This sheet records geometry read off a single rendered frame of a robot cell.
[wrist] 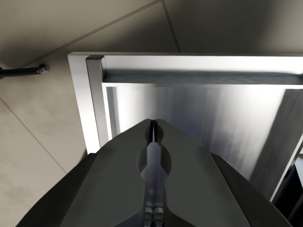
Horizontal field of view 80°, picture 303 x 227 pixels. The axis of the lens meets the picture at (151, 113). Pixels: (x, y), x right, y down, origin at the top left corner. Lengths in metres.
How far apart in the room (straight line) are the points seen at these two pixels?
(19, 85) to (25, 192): 1.07
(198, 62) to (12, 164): 1.81
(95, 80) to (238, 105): 0.20
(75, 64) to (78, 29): 0.93
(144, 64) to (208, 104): 0.11
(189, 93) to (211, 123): 0.06
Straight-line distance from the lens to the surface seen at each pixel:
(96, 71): 0.23
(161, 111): 0.26
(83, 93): 0.27
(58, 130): 1.51
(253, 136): 0.32
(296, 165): 0.38
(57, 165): 1.74
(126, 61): 0.24
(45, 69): 1.31
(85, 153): 0.95
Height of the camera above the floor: 1.11
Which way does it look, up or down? 62 degrees down
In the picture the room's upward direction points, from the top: 179 degrees counter-clockwise
